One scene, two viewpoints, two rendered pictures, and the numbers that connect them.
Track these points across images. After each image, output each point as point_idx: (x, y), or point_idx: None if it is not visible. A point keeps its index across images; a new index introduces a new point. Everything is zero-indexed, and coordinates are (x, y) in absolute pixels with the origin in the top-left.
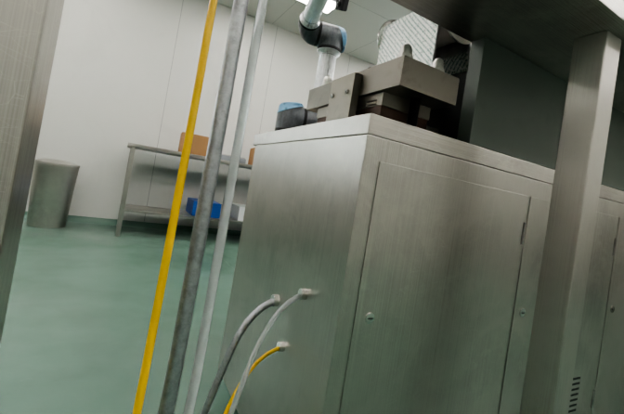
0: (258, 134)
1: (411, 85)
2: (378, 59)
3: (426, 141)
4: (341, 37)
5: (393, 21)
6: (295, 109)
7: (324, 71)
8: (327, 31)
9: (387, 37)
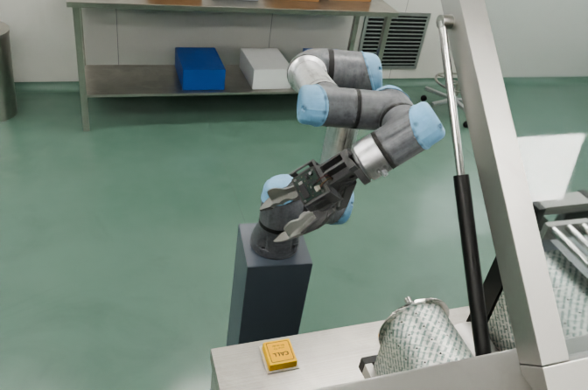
0: (213, 362)
1: None
2: (377, 359)
3: None
4: (370, 89)
5: (410, 307)
6: (288, 205)
7: (338, 143)
8: (342, 83)
9: (391, 351)
